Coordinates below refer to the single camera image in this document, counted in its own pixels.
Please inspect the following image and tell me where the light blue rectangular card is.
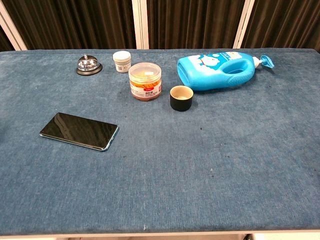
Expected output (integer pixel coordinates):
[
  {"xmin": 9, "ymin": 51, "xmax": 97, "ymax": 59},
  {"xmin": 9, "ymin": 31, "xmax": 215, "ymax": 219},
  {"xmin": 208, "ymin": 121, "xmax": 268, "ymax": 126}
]
[{"xmin": 39, "ymin": 112, "xmax": 119, "ymax": 152}]

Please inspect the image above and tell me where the black cup beige inside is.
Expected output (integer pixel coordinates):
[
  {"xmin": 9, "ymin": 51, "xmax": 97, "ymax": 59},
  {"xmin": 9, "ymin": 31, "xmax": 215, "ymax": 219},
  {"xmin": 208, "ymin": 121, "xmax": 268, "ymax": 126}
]
[{"xmin": 169, "ymin": 85, "xmax": 195, "ymax": 112}]

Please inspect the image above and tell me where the clear jar of rubber bands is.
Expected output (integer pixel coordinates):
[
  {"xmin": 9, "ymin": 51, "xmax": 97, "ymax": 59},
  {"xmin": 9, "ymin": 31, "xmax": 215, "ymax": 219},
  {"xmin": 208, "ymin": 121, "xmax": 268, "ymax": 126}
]
[{"xmin": 128, "ymin": 62, "xmax": 163, "ymax": 102}]

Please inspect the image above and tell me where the blue table cloth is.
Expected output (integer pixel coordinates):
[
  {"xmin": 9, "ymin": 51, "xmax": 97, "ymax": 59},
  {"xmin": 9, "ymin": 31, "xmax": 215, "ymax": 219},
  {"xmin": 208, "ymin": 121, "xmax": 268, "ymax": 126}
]
[{"xmin": 0, "ymin": 48, "xmax": 320, "ymax": 237}]

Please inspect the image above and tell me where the blue pump detergent bottle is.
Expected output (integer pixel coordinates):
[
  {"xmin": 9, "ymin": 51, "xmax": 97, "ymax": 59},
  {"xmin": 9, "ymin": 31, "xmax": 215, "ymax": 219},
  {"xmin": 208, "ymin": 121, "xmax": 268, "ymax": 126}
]
[{"xmin": 176, "ymin": 51, "xmax": 275, "ymax": 92}]

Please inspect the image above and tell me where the small white lidded jar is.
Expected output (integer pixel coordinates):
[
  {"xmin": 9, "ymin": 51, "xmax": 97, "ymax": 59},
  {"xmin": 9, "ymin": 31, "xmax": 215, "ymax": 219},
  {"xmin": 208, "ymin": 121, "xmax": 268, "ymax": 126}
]
[{"xmin": 112, "ymin": 50, "xmax": 132, "ymax": 74}]

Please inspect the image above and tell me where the chrome desk bell black base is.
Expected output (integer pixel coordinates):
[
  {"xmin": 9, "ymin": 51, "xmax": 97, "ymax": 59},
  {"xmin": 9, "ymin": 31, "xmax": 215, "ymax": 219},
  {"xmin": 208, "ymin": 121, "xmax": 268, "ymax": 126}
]
[{"xmin": 75, "ymin": 54, "xmax": 103, "ymax": 76}]

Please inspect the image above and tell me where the black pleated curtain panel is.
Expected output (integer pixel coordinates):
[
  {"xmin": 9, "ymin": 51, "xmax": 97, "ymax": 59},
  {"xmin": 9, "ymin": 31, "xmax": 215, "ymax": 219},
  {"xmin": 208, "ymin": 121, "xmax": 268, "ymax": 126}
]
[
  {"xmin": 241, "ymin": 0, "xmax": 320, "ymax": 53},
  {"xmin": 1, "ymin": 0, "xmax": 137, "ymax": 51},
  {"xmin": 146, "ymin": 0, "xmax": 246, "ymax": 50},
  {"xmin": 0, "ymin": 24, "xmax": 15, "ymax": 53}
]

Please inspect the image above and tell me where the white frame post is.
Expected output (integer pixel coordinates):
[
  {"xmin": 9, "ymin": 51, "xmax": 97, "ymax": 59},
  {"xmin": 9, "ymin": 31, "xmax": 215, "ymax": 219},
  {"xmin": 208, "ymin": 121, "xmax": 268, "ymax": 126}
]
[
  {"xmin": 0, "ymin": 0, "xmax": 28, "ymax": 51},
  {"xmin": 131, "ymin": 0, "xmax": 150, "ymax": 50},
  {"xmin": 232, "ymin": 0, "xmax": 256, "ymax": 49}
]

